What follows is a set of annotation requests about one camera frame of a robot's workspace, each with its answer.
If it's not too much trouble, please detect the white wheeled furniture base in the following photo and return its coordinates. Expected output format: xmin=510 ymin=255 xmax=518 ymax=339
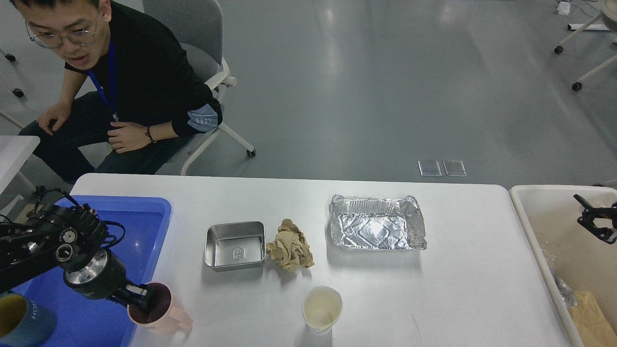
xmin=553 ymin=0 xmax=617 ymax=92

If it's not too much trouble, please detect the aluminium foil tray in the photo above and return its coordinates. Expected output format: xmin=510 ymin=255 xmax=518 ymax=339
xmin=329 ymin=195 xmax=428 ymax=251

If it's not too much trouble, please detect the white paper cup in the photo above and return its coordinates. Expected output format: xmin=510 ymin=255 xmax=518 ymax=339
xmin=301 ymin=286 xmax=342 ymax=335

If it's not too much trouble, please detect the white plastic bin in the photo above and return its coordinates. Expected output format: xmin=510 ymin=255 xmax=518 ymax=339
xmin=510 ymin=185 xmax=617 ymax=347

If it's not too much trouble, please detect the person in black clothes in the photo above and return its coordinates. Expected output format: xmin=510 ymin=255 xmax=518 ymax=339
xmin=12 ymin=0 xmax=223 ymax=184

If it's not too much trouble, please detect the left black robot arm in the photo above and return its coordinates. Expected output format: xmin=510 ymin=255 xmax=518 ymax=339
xmin=0 ymin=186 xmax=156 ymax=311

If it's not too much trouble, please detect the left floor plate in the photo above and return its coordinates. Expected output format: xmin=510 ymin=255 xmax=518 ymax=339
xmin=418 ymin=160 xmax=443 ymax=177

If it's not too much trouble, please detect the crumpled brown paper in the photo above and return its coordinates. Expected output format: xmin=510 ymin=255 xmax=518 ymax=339
xmin=265 ymin=219 xmax=315 ymax=273

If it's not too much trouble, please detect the white side table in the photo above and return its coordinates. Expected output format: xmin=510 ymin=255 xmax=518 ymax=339
xmin=0 ymin=135 xmax=40 ymax=192

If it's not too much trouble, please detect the floor plate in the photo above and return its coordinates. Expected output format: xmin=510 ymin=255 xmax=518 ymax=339
xmin=418 ymin=160 xmax=443 ymax=177
xmin=443 ymin=160 xmax=468 ymax=176

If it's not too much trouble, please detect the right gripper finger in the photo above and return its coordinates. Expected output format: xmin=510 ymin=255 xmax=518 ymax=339
xmin=573 ymin=195 xmax=617 ymax=244

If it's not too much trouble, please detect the blue plastic tray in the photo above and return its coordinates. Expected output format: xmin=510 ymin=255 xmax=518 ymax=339
xmin=13 ymin=195 xmax=171 ymax=347

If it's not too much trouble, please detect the blue mug yellow inside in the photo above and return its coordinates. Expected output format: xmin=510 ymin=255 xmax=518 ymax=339
xmin=0 ymin=294 xmax=57 ymax=347

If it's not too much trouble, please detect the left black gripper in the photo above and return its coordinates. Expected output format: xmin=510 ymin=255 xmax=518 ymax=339
xmin=63 ymin=248 xmax=155 ymax=311

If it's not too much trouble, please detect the right floor plate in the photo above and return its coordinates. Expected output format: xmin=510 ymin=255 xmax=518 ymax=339
xmin=443 ymin=160 xmax=468 ymax=176

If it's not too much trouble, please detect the steel rectangular container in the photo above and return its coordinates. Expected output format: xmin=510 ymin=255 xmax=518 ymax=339
xmin=203 ymin=221 xmax=266 ymax=272

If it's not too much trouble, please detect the grey office chair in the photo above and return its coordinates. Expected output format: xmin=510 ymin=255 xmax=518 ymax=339
xmin=143 ymin=0 xmax=256 ymax=176

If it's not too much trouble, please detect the pink mug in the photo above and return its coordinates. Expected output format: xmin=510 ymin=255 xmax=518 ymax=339
xmin=126 ymin=281 xmax=193 ymax=334

